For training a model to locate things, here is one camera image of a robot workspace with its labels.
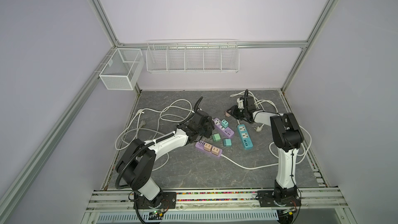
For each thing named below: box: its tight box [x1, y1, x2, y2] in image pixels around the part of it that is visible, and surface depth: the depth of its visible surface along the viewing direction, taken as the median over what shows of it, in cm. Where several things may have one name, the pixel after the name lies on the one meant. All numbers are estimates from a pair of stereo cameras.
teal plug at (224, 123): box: [221, 119, 229, 129], surface depth 96 cm
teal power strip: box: [237, 123, 254, 150], surface depth 95 cm
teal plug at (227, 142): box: [222, 138, 233, 147], surface depth 93 cm
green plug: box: [211, 132, 221, 143], surface depth 95 cm
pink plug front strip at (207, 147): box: [203, 142, 212, 152], surface depth 86 cm
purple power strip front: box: [195, 140, 223, 157], surface depth 86 cm
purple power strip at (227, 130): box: [212, 117, 235, 138], surface depth 98 cm
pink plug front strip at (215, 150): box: [211, 146, 220, 156], surface depth 84 cm
